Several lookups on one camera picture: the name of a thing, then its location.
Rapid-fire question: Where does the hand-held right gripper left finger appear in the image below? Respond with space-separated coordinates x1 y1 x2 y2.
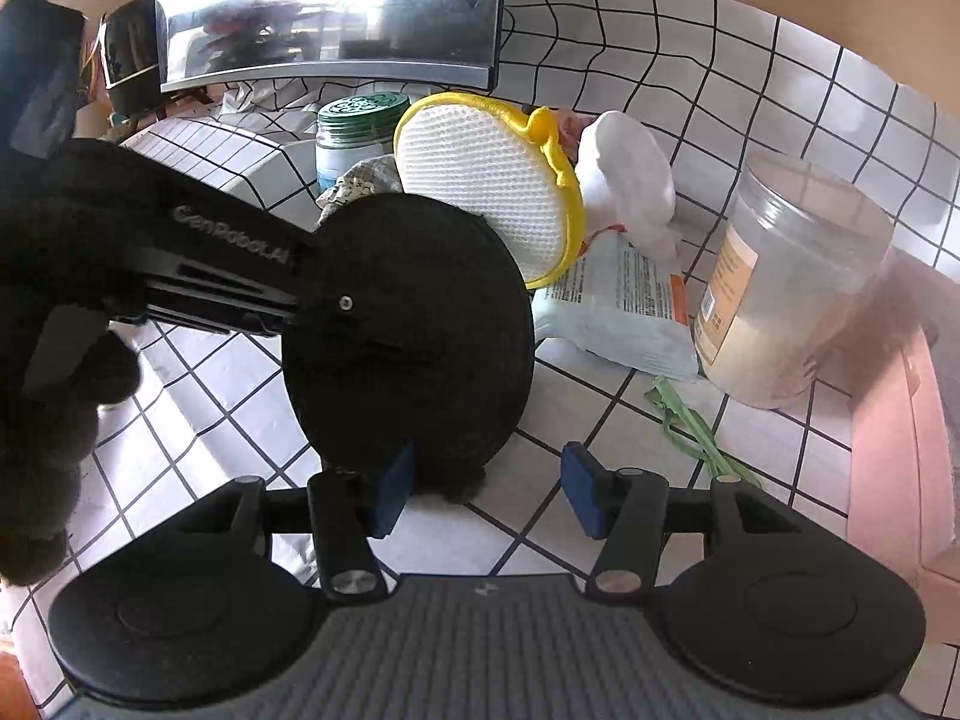
186 441 418 602

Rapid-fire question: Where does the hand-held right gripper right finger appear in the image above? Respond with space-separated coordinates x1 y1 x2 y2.
561 442 767 602

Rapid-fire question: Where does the grey patterned cloth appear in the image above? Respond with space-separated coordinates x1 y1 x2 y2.
315 156 407 230

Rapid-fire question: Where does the yellow rimmed white mesh sponge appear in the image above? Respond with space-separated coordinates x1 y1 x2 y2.
393 91 587 291

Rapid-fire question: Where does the pale blue wet wipes pack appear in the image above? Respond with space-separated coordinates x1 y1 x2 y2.
531 231 703 382

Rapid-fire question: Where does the pink cardboard box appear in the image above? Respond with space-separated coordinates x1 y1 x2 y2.
849 319 960 650

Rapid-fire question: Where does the person's left hand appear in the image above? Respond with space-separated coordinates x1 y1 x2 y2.
0 330 145 587

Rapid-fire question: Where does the white black grid tablecloth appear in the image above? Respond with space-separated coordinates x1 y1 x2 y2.
0 0 960 720

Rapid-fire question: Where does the green lid glass jar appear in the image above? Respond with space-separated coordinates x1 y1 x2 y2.
313 91 411 197

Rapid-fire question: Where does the clear plastic powder jar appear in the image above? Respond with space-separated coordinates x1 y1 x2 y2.
691 152 899 411

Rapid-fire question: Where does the curved computer monitor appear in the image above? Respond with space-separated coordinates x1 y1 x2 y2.
154 0 505 96

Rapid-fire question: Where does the black round speaker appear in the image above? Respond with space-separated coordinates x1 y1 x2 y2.
99 0 164 118

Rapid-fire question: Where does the green strap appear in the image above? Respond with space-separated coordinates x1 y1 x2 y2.
646 376 760 486

